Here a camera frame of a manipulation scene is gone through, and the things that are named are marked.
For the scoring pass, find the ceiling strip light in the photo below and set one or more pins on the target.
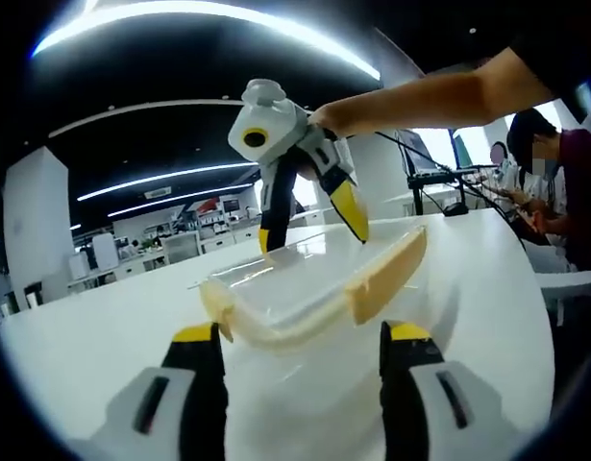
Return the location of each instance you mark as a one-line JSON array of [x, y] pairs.
[[165, 201], [170, 177]]

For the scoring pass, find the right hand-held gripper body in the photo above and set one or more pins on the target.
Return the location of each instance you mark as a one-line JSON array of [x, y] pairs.
[[271, 120]]

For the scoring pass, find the person's right hand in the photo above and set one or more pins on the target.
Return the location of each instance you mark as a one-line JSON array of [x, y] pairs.
[[336, 117]]

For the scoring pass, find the long curved ceiling light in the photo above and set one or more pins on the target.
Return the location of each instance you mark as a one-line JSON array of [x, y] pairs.
[[204, 9]]

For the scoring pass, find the grey mesh chair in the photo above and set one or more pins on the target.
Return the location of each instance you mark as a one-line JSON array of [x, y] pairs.
[[179, 249]]

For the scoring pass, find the black equipment stand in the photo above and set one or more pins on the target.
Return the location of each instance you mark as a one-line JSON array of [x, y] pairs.
[[417, 197]]

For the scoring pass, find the white cabinet box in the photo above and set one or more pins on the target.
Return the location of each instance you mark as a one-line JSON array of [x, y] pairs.
[[105, 252]]

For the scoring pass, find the black computer mouse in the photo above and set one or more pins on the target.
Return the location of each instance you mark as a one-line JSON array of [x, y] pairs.
[[454, 210]]

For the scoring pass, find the row of white desks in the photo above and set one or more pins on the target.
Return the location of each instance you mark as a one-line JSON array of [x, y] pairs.
[[131, 270]]

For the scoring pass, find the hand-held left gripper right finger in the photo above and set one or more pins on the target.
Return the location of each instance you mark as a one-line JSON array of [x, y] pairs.
[[434, 413]]

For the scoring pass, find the teal screen laptop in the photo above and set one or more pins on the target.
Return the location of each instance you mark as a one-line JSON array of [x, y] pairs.
[[462, 151]]

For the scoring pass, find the open silver laptop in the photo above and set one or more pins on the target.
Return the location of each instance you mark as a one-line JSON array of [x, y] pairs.
[[417, 151]]

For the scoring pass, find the clear lid with yellow latches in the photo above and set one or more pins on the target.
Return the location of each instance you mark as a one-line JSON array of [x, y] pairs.
[[314, 278]]

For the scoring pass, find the white chair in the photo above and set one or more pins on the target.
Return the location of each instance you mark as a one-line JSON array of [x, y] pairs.
[[569, 283]]

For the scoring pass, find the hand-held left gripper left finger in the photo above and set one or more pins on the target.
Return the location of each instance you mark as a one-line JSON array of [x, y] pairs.
[[151, 413]]

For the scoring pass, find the ceiling air vent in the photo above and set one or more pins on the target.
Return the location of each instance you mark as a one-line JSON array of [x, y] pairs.
[[158, 192]]

